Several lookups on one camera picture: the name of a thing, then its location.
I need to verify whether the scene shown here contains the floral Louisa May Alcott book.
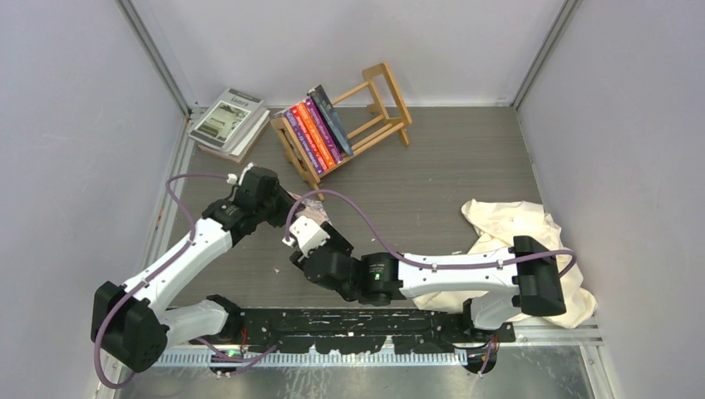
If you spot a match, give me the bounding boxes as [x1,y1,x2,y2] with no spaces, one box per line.
[287,197,330,225]

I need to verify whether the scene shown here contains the orange 78-Storey Treehouse book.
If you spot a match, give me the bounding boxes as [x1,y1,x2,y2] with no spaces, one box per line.
[295,101,335,171]

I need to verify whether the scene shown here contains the purple 52-Storey Treehouse book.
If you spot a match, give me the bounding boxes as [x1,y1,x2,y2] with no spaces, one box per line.
[274,108,320,176]

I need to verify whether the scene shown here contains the red Treehouse book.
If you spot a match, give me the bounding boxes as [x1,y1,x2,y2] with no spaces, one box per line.
[290,106,328,175]

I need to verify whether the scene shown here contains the magenta paperback book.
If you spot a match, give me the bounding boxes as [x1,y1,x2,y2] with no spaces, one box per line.
[304,97,342,165]

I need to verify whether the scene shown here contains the blue Nineteen Eighty-Four book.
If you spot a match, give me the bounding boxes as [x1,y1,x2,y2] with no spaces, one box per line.
[308,85,354,157]

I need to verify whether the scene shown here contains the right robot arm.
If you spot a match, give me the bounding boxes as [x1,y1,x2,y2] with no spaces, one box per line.
[283,217,566,342]

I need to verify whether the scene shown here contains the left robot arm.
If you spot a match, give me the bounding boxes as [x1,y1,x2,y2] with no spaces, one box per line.
[91,165,295,373]

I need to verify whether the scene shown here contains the stack of grey magazines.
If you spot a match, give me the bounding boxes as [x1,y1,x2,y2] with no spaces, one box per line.
[188,88,270,164]

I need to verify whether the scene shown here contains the wooden book rack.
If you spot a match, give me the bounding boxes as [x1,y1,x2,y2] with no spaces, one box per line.
[270,62,412,190]

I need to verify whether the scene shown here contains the cream cloth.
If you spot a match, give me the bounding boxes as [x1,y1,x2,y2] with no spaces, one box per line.
[413,199,598,329]

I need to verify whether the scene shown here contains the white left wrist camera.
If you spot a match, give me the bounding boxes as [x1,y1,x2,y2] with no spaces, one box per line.
[225,162,255,189]

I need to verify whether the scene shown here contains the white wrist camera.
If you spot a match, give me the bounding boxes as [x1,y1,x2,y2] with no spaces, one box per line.
[225,162,255,189]
[282,216,331,258]

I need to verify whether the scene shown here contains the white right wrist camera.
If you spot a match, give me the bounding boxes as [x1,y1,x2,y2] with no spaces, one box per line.
[282,216,331,258]

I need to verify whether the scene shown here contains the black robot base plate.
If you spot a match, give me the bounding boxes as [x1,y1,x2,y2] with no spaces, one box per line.
[206,308,516,355]

